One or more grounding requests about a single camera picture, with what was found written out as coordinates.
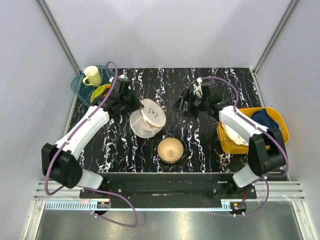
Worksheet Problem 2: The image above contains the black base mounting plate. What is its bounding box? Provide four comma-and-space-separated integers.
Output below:
69, 172, 258, 203

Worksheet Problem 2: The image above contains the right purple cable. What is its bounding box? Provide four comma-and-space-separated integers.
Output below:
201, 76, 290, 217

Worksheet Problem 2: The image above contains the white cloth in basket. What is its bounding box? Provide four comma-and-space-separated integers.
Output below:
221, 123, 249, 147

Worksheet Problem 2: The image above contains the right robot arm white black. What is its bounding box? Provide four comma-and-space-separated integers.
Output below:
171, 77, 289, 199

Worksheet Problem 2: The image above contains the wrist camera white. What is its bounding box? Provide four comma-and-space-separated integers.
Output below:
193, 77, 203, 99
109, 74, 128, 83

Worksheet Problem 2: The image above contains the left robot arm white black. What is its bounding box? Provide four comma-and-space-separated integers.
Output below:
41, 74, 143, 198

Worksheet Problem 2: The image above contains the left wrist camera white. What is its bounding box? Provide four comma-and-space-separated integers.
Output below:
109, 74, 128, 83

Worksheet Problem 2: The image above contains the black marble pattern mat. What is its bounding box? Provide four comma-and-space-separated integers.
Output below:
77, 67, 261, 173

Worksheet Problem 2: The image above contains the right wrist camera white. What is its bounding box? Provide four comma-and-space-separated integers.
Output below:
193, 77, 203, 99

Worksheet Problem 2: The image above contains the yellow-green plate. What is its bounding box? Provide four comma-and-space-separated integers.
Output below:
90, 83, 110, 104

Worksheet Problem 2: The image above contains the navy blue garment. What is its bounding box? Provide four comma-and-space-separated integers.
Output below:
250, 109, 279, 129

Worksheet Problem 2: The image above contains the orange cup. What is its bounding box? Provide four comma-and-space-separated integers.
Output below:
103, 84, 111, 97

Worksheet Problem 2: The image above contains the yellow plastic basket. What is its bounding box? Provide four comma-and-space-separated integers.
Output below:
217, 107, 290, 155

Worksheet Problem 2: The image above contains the teal plastic bin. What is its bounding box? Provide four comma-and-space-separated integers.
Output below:
71, 65, 115, 107

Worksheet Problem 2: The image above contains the pale yellow mug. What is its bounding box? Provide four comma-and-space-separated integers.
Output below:
82, 65, 102, 87

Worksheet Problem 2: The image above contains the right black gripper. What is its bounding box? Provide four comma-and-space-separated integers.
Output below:
169, 88, 209, 120

